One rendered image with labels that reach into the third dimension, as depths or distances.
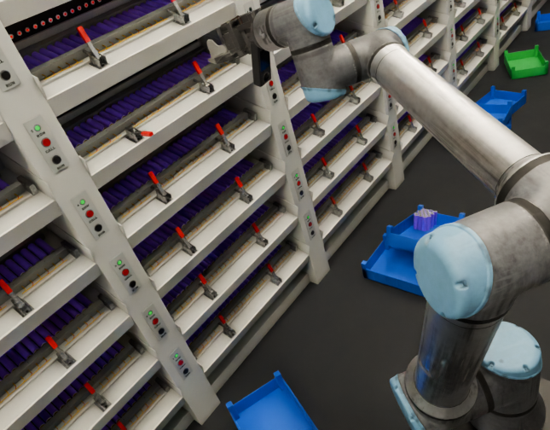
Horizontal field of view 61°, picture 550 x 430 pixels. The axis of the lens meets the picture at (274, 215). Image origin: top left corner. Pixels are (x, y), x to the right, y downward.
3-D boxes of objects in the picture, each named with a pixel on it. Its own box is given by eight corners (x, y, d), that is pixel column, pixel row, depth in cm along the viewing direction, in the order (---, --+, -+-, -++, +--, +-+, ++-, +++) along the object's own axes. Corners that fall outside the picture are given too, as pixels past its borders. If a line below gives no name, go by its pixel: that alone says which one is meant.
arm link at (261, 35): (299, 38, 107) (275, 55, 102) (285, 43, 111) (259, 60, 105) (284, -2, 103) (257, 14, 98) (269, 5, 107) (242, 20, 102)
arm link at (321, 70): (362, 90, 100) (346, 31, 96) (313, 109, 99) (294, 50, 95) (348, 88, 109) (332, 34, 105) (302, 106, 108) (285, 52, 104)
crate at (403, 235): (418, 221, 208) (419, 204, 206) (464, 230, 196) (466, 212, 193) (385, 244, 188) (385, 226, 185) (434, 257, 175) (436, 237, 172)
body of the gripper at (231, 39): (234, 18, 115) (267, 3, 106) (248, 51, 118) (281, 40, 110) (212, 30, 111) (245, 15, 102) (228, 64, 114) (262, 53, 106)
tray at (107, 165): (255, 80, 144) (253, 51, 137) (95, 190, 111) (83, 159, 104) (206, 61, 153) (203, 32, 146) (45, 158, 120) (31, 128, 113)
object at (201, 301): (298, 224, 176) (298, 198, 166) (184, 342, 143) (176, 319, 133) (255, 201, 185) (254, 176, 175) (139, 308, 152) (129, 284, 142)
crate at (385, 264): (457, 265, 182) (456, 250, 177) (435, 300, 171) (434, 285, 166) (386, 246, 201) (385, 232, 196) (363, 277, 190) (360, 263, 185)
